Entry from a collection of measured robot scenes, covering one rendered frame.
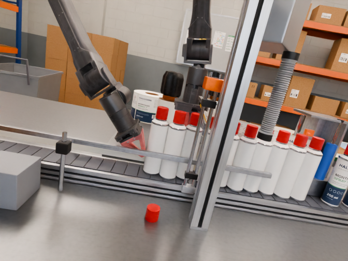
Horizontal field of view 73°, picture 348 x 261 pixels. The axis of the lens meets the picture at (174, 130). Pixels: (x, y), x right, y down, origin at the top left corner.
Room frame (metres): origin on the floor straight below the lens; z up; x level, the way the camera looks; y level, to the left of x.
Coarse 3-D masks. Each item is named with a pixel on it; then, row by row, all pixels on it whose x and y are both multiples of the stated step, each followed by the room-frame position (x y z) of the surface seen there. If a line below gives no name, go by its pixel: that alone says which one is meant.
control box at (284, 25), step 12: (276, 0) 0.50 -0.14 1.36; (288, 0) 0.49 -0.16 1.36; (300, 0) 0.52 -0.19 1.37; (276, 12) 0.50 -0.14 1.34; (288, 12) 0.49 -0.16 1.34; (300, 12) 0.56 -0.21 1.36; (276, 24) 0.50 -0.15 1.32; (288, 24) 0.49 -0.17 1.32; (300, 24) 0.60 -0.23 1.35; (264, 36) 0.51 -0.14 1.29; (276, 36) 0.49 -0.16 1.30; (288, 36) 0.52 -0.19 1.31; (264, 48) 0.60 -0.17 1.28; (276, 48) 0.56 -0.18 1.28; (288, 48) 0.55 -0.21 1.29
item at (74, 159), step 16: (0, 144) 0.63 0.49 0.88; (16, 144) 0.65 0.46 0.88; (48, 160) 0.60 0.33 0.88; (80, 160) 0.64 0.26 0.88; (96, 160) 0.66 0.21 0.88; (112, 160) 0.68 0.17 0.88; (144, 176) 0.62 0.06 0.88; (224, 192) 0.63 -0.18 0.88; (240, 192) 0.65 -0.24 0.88; (320, 208) 0.65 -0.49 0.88; (336, 208) 0.67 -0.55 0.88
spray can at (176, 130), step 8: (176, 112) 0.64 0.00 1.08; (184, 112) 0.65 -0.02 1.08; (176, 120) 0.64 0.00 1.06; (184, 120) 0.64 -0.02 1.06; (168, 128) 0.64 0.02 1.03; (176, 128) 0.63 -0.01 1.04; (184, 128) 0.64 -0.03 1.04; (168, 136) 0.64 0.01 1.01; (176, 136) 0.63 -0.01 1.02; (184, 136) 0.65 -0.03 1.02; (168, 144) 0.63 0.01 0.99; (176, 144) 0.63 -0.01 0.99; (168, 152) 0.63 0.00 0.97; (176, 152) 0.63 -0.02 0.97; (160, 168) 0.65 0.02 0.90; (168, 168) 0.63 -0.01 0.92; (176, 168) 0.64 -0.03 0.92; (160, 176) 0.63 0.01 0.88; (168, 176) 0.63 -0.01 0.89
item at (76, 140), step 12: (12, 132) 0.58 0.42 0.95; (24, 132) 0.58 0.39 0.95; (36, 132) 0.58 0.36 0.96; (84, 144) 0.59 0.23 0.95; (96, 144) 0.60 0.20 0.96; (108, 144) 0.60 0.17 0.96; (156, 156) 0.61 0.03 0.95; (168, 156) 0.61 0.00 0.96; (180, 156) 0.62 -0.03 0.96; (228, 168) 0.63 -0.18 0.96; (240, 168) 0.63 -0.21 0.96
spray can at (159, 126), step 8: (160, 112) 0.64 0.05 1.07; (152, 120) 0.65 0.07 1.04; (160, 120) 0.64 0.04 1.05; (152, 128) 0.64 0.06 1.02; (160, 128) 0.63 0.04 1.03; (152, 136) 0.64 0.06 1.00; (160, 136) 0.63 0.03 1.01; (152, 144) 0.63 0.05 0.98; (160, 144) 0.64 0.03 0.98; (160, 152) 0.64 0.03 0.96; (144, 160) 0.65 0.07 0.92; (152, 160) 0.63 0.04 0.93; (160, 160) 0.65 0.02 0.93; (144, 168) 0.64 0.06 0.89; (152, 168) 0.63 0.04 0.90
